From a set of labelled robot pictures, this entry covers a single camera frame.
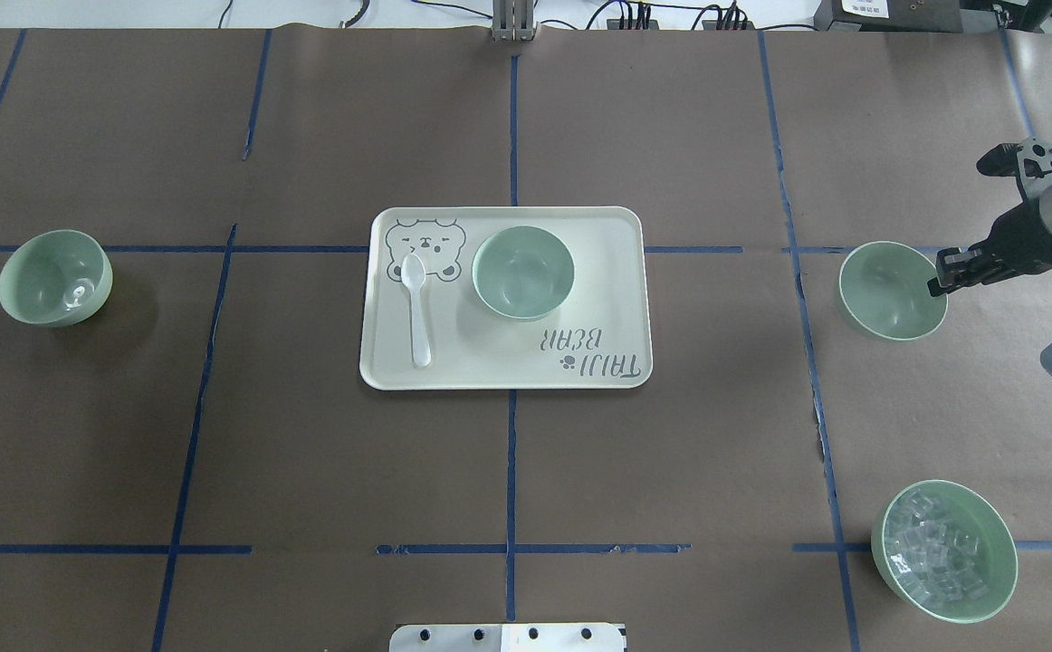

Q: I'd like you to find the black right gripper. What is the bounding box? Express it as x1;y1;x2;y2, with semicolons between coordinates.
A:
927;202;1052;297

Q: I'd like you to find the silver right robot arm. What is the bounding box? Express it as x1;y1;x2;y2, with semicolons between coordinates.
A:
927;138;1052;376

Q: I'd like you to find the green bowl with ice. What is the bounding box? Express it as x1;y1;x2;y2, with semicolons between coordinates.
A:
870;478;1019;626

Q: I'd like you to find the green bowl on tray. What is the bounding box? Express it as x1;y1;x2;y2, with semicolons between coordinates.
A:
472;225;576;321

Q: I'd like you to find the cream bear serving tray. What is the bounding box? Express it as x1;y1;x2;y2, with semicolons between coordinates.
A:
358;206;654;389

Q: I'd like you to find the white plastic spoon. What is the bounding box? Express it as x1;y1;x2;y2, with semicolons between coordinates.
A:
399;253;434;369

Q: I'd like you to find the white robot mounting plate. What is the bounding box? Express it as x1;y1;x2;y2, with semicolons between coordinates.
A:
388;622;628;651

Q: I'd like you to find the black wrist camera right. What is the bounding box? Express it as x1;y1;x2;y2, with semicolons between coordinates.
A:
976;138;1052;180

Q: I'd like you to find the grey aluminium post top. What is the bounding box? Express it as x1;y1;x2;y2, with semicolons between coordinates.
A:
492;0;538;43

